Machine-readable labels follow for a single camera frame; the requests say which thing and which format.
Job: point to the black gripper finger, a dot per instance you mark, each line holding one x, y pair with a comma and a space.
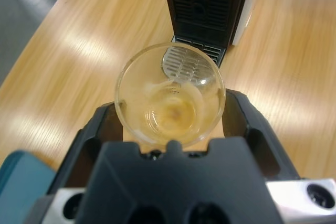
262, 145
84, 150

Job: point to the clear glass cup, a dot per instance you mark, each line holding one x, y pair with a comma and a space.
170, 115

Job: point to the white capsule coffee machine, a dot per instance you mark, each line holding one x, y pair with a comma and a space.
199, 11

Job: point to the teal plastic tray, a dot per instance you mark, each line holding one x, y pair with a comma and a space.
21, 182

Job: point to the metal grille drip tray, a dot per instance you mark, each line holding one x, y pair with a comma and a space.
215, 51

